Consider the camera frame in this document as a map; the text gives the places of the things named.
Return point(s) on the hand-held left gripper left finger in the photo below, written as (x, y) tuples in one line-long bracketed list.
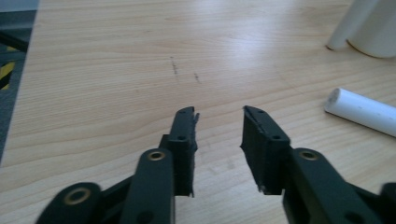
[(182, 146)]

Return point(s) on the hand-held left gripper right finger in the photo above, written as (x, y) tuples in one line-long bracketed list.
[(264, 149)]

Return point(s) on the white plastic tube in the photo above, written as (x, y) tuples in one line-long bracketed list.
[(350, 25), (362, 111)]

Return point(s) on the black and yellow floor equipment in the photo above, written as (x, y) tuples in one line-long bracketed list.
[(11, 59)]

